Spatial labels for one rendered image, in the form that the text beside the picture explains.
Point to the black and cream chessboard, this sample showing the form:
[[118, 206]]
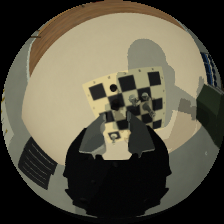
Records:
[[129, 82]]

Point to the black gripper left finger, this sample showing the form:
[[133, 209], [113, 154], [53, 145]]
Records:
[[87, 144]]

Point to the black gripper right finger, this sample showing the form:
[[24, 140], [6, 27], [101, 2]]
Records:
[[144, 141]]

